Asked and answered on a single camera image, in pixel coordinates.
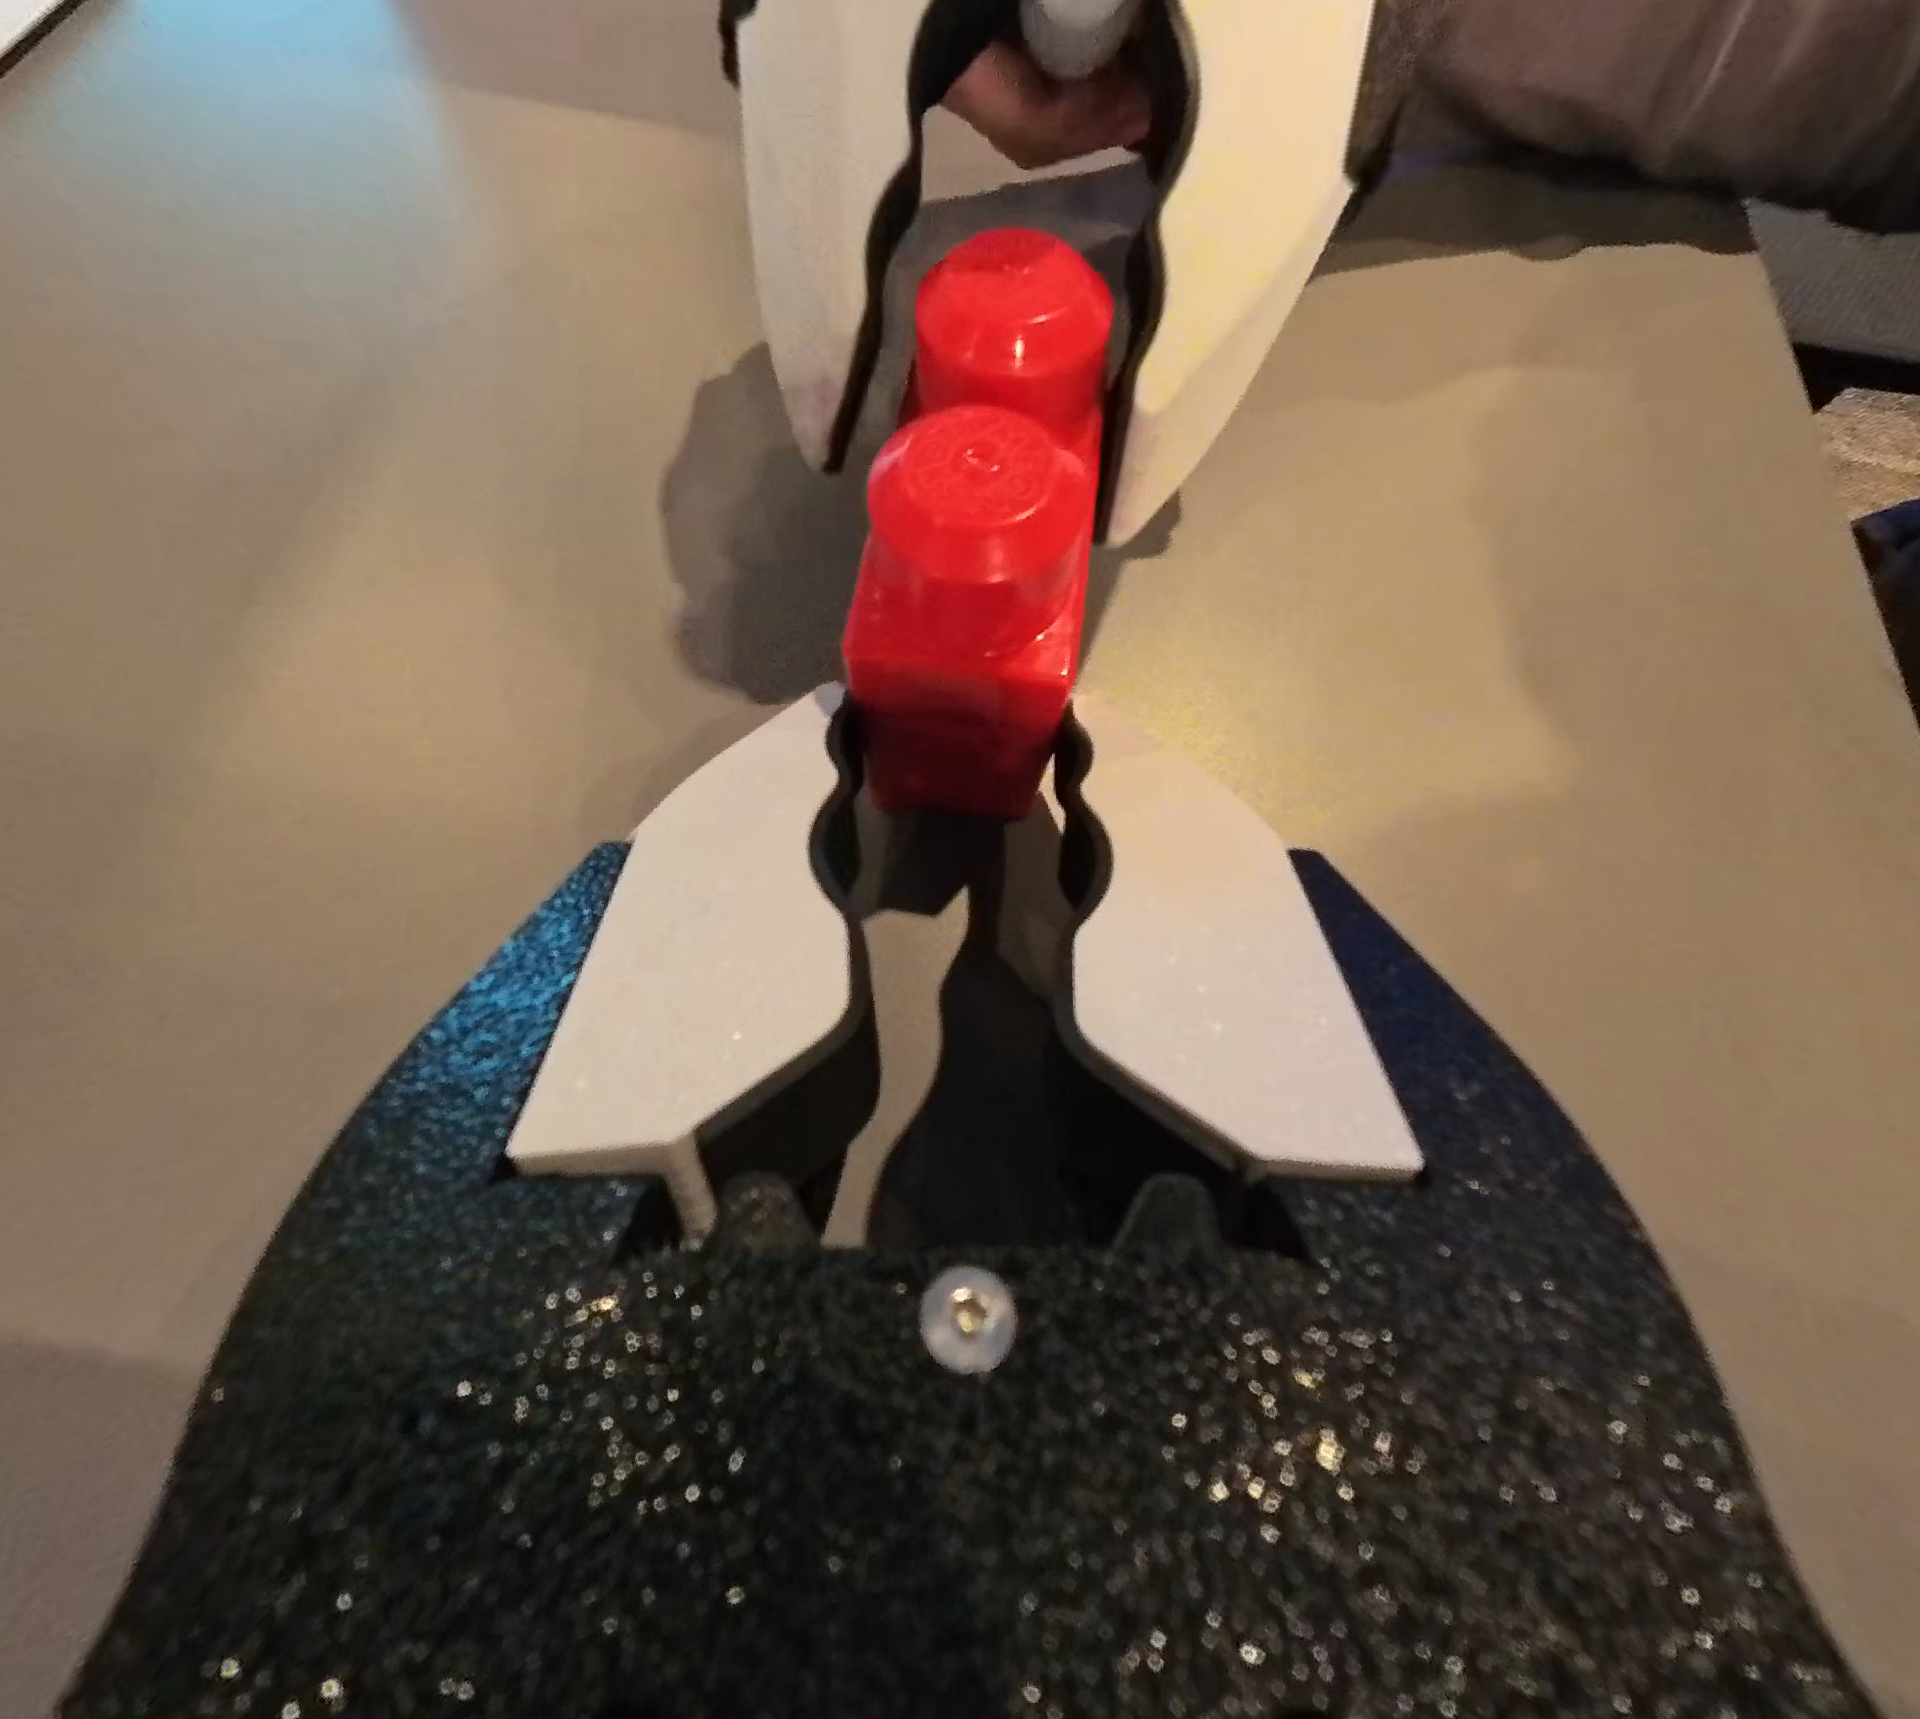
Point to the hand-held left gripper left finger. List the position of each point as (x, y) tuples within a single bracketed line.
[(720, 984)]

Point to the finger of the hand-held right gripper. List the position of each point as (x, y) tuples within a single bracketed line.
[(818, 98), (1275, 128)]

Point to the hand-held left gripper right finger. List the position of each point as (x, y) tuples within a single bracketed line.
[(1244, 1000)]

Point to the red two-stud block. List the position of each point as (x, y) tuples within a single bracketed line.
[(975, 520)]

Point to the person's right hand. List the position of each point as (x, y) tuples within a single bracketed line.
[(1050, 114)]

